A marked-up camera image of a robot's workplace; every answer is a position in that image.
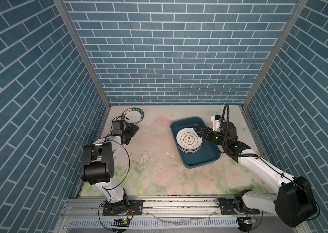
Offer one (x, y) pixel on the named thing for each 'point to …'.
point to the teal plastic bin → (209, 152)
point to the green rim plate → (135, 115)
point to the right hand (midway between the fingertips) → (197, 128)
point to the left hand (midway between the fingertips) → (135, 129)
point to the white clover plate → (188, 141)
